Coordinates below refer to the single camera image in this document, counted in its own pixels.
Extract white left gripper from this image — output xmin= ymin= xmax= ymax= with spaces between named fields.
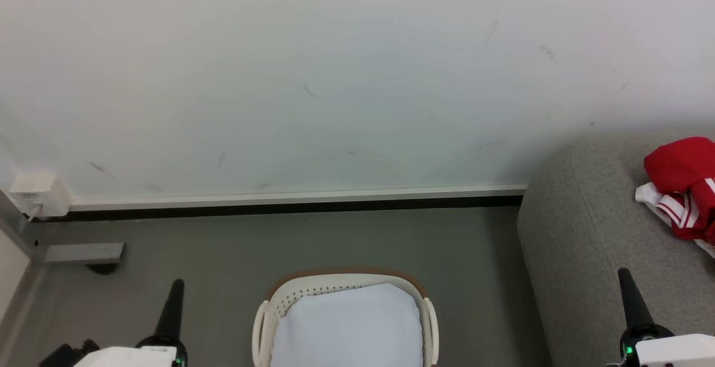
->
xmin=73 ymin=279 xmax=188 ymax=367

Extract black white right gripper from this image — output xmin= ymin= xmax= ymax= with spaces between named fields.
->
xmin=608 ymin=268 xmax=715 ymax=367

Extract red and white jersey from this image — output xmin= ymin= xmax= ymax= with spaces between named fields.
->
xmin=635 ymin=136 xmax=715 ymax=259

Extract white basket with brown rim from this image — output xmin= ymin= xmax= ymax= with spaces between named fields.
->
xmin=251 ymin=268 xmax=440 ymax=367

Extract grey fabric sofa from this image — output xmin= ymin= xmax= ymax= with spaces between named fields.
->
xmin=517 ymin=135 xmax=715 ymax=367

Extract white baseboard strip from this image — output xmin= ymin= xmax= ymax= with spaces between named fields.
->
xmin=70 ymin=184 xmax=528 ymax=211

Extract white cloth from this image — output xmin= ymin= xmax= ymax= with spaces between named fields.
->
xmin=271 ymin=283 xmax=423 ymax=367

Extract white wall socket box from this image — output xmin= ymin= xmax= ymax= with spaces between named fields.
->
xmin=8 ymin=171 xmax=72 ymax=220

